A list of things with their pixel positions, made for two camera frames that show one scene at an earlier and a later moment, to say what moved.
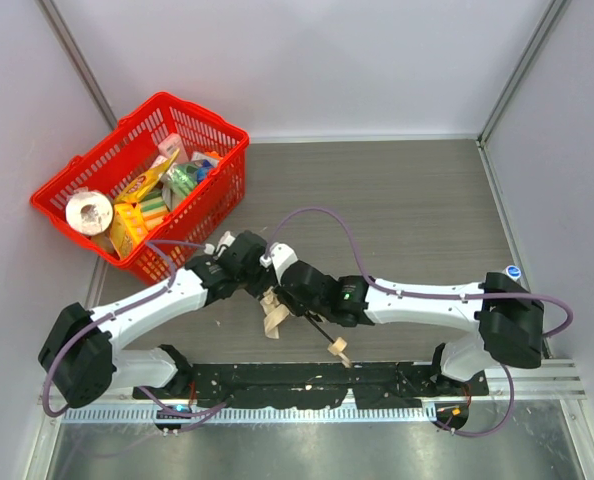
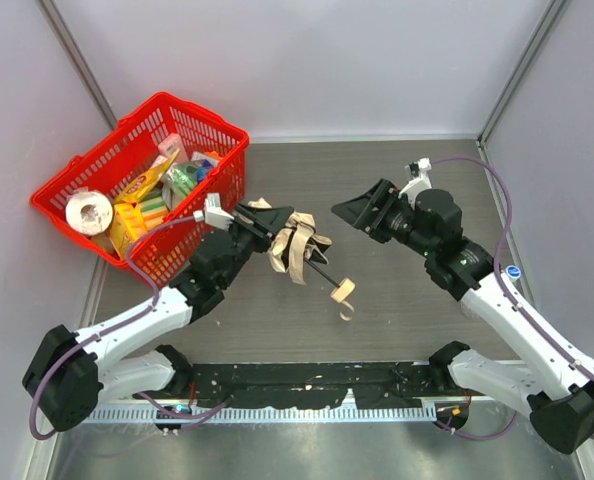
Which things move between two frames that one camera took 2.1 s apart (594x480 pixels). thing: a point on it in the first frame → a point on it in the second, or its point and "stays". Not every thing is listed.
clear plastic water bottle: (513, 272) stays
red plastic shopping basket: (152, 190) stays
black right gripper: (285, 298) → (377, 209)
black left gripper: (256, 279) → (256, 227)
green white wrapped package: (177, 183) stays
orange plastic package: (128, 228) stays
